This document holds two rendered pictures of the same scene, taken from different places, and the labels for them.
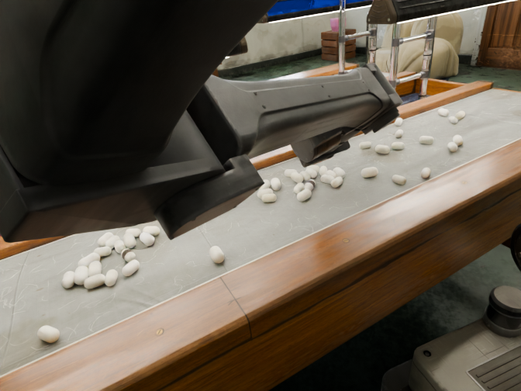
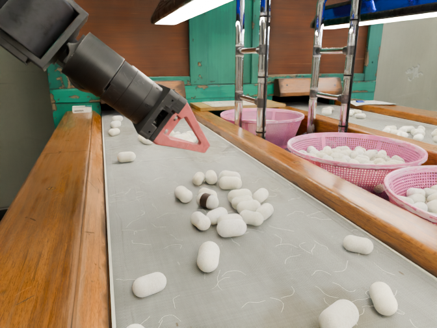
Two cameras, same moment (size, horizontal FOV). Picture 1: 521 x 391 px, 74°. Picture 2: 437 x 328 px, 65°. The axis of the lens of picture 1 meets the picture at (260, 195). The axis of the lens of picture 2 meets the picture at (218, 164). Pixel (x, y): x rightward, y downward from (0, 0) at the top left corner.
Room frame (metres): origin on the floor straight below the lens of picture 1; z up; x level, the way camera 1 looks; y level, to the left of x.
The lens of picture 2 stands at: (0.74, -0.56, 0.95)
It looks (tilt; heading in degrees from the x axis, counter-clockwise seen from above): 17 degrees down; 97
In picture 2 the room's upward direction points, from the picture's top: straight up
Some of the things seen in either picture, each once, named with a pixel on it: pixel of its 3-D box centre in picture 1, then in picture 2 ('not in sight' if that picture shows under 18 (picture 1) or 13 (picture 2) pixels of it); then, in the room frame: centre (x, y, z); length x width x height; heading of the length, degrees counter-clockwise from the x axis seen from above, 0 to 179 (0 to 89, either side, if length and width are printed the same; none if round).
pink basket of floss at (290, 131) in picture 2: not in sight; (261, 128); (0.74, 0.56, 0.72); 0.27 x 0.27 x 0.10
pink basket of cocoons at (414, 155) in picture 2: not in sight; (350, 167); (0.93, 0.16, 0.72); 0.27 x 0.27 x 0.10
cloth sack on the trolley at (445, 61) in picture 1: (415, 60); not in sight; (3.44, -1.66, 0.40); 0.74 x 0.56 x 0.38; 117
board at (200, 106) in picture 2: not in sight; (237, 105); (0.64, 0.75, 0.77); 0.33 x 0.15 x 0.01; 25
